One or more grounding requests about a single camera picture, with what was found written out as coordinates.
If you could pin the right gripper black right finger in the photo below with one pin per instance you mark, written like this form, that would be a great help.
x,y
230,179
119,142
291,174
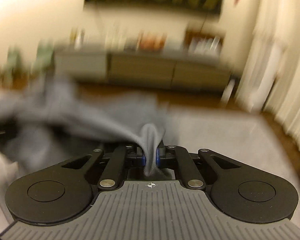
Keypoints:
x,y
240,191

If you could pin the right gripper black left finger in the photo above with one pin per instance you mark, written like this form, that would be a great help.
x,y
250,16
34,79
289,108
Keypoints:
x,y
64,190

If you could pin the grey trousers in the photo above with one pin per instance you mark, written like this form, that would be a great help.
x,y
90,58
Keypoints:
x,y
134,118

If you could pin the white air purifier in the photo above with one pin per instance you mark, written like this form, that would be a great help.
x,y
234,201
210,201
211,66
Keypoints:
x,y
264,58

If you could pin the long low grey sideboard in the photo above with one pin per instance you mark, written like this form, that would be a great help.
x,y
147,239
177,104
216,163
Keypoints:
x,y
169,69

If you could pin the clear glass bottles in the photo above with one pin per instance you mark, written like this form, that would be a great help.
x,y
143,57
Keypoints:
x,y
77,37

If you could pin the brown lattice tray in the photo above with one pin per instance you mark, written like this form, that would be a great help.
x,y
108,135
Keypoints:
x,y
202,41

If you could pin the red orange ornament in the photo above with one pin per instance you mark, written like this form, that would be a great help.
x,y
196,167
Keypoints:
x,y
151,42

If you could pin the cream curtain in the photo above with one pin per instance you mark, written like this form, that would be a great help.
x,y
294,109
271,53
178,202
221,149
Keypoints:
x,y
278,84

